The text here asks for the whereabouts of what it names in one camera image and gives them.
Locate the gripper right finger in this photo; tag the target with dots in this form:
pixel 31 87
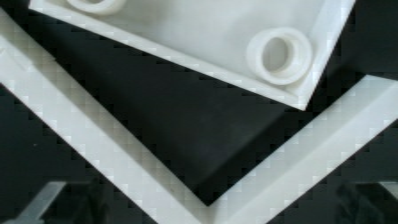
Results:
pixel 392 188

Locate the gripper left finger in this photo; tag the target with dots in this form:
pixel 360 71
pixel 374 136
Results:
pixel 31 215

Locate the white fence wall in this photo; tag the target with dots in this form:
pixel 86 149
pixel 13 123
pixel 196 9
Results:
pixel 287 174

